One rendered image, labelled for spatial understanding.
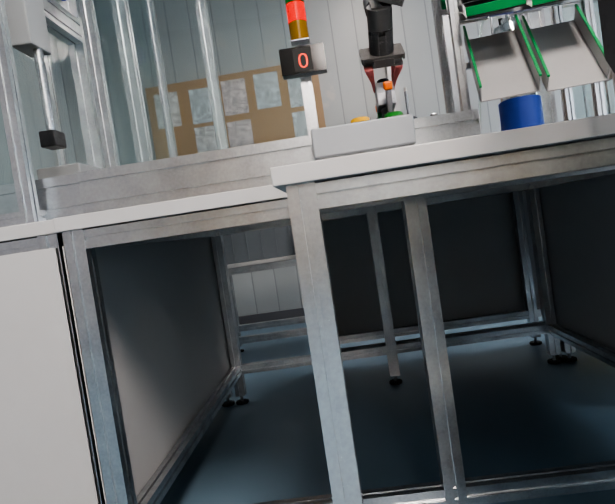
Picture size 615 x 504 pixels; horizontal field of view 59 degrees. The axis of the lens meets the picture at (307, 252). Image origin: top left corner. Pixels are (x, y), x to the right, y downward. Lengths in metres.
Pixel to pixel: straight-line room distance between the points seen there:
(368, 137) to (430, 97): 3.78
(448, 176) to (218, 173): 0.56
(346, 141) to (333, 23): 3.93
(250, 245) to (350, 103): 2.01
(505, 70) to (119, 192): 0.94
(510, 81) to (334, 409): 0.88
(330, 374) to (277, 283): 3.96
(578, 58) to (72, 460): 1.47
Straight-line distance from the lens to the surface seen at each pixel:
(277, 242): 3.24
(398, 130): 1.15
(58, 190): 1.36
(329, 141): 1.14
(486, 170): 0.87
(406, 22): 5.06
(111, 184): 1.30
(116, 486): 1.35
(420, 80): 4.94
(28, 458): 1.42
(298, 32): 1.56
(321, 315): 0.85
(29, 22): 1.96
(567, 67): 1.48
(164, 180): 1.26
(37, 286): 1.31
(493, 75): 1.44
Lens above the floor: 0.76
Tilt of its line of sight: 2 degrees down
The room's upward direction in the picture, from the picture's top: 8 degrees counter-clockwise
